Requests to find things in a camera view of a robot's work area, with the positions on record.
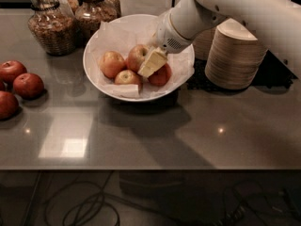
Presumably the red apple on table middle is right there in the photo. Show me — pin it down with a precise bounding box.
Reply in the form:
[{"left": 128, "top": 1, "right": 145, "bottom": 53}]
[{"left": 13, "top": 73, "right": 44, "bottom": 99}]

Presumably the red apple on table bottom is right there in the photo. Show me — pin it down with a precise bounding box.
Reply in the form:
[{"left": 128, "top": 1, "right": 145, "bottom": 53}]
[{"left": 0, "top": 91, "right": 19, "bottom": 120}]

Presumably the black mat under bowls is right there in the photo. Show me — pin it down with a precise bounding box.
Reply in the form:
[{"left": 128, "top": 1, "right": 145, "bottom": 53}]
[{"left": 186, "top": 51, "right": 297, "bottom": 91}]

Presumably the glass jar of granola right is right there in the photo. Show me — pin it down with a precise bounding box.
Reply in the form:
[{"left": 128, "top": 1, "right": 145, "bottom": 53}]
[{"left": 75, "top": 0, "right": 118, "bottom": 43}]

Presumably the black cable on floor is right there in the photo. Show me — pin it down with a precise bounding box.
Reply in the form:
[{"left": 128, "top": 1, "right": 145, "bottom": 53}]
[{"left": 41, "top": 170, "right": 196, "bottom": 226}]

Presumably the stack of paper bowls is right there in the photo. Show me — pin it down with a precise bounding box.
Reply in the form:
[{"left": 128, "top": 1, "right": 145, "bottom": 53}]
[
  {"left": 205, "top": 19, "right": 267, "bottom": 90},
  {"left": 193, "top": 28, "right": 215, "bottom": 60}
]

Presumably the red apple on table top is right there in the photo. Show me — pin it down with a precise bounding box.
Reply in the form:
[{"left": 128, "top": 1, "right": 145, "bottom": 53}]
[{"left": 0, "top": 60, "right": 27, "bottom": 84}]

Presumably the yellow-red apple front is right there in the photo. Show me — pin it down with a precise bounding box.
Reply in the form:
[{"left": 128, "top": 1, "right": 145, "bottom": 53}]
[{"left": 114, "top": 70, "right": 142, "bottom": 90}]

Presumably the white bowl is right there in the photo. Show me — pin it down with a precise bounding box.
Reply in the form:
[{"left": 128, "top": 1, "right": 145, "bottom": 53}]
[{"left": 82, "top": 13, "right": 196, "bottom": 103}]

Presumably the stack of paper bowls front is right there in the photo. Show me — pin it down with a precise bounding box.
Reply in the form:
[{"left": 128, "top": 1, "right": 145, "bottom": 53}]
[{"left": 205, "top": 19, "right": 267, "bottom": 90}]

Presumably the yellow-red apple back centre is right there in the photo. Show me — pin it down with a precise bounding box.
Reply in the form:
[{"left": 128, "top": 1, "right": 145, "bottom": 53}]
[{"left": 126, "top": 44, "right": 149, "bottom": 73}]

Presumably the stack of paper bowls rear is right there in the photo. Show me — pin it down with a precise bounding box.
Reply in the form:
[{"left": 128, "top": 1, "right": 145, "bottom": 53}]
[{"left": 193, "top": 28, "right": 215, "bottom": 60}]

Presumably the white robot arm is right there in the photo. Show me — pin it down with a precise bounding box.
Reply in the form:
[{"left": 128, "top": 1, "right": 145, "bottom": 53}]
[{"left": 138, "top": 0, "right": 301, "bottom": 77}]

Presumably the yellow-red apple left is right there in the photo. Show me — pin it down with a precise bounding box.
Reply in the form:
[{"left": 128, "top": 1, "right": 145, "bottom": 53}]
[{"left": 99, "top": 51, "right": 126, "bottom": 79}]

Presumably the red apple on table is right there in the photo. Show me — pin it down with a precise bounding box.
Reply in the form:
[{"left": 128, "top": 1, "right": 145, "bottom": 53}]
[
  {"left": 0, "top": 60, "right": 27, "bottom": 84},
  {"left": 0, "top": 91, "right": 19, "bottom": 120},
  {"left": 13, "top": 73, "right": 44, "bottom": 99}
]

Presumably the red apple at left edge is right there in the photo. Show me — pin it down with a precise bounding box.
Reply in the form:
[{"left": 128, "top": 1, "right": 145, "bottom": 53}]
[{"left": 0, "top": 81, "right": 6, "bottom": 91}]

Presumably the red apple right in bowl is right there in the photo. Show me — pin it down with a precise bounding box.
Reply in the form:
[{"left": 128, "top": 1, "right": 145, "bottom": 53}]
[{"left": 148, "top": 63, "right": 172, "bottom": 87}]

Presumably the yellow-red apple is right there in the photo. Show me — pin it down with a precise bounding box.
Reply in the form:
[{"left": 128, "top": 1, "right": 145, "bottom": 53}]
[
  {"left": 99, "top": 51, "right": 126, "bottom": 79},
  {"left": 114, "top": 70, "right": 142, "bottom": 90},
  {"left": 126, "top": 44, "right": 149, "bottom": 73}
]

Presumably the glass jar of granola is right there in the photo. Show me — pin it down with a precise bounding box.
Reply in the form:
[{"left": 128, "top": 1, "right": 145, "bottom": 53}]
[
  {"left": 27, "top": 0, "right": 76, "bottom": 56},
  {"left": 75, "top": 0, "right": 118, "bottom": 43}
]

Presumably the glass jar of granola left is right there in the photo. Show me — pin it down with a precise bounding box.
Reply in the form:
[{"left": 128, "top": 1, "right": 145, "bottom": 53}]
[{"left": 27, "top": 0, "right": 76, "bottom": 56}]

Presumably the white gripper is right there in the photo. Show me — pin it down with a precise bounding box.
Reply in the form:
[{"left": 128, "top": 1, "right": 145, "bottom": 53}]
[{"left": 138, "top": 10, "right": 192, "bottom": 77}]

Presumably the white paper liner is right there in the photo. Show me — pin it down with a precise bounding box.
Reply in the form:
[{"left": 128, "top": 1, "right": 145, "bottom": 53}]
[{"left": 89, "top": 16, "right": 196, "bottom": 100}]

